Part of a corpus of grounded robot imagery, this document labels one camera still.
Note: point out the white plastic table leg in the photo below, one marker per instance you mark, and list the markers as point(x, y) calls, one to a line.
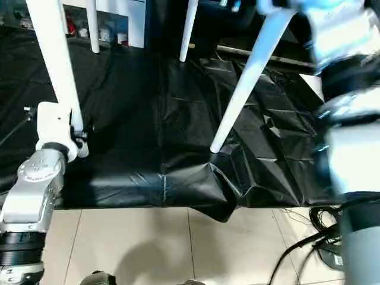
point(188, 29)
point(252, 74)
point(92, 26)
point(56, 59)

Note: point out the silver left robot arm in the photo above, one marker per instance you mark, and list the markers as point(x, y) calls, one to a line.
point(29, 190)

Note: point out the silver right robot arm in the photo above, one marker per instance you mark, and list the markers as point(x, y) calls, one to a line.
point(356, 160)

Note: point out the black plastic mat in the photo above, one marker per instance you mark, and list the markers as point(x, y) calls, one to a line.
point(148, 118)

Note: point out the small white jar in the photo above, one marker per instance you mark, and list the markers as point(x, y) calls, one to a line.
point(122, 38)
point(104, 35)
point(83, 33)

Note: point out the red package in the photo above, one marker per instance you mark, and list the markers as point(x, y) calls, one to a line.
point(71, 26)

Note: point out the white glass-door cabinet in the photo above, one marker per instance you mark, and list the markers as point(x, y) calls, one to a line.
point(136, 23)

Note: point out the dark metal rod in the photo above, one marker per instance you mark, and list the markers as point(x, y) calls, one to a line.
point(234, 49)

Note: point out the white flat board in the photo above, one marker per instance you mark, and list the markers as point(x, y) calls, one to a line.
point(314, 84)

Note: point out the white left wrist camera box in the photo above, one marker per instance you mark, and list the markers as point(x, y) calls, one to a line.
point(53, 124)

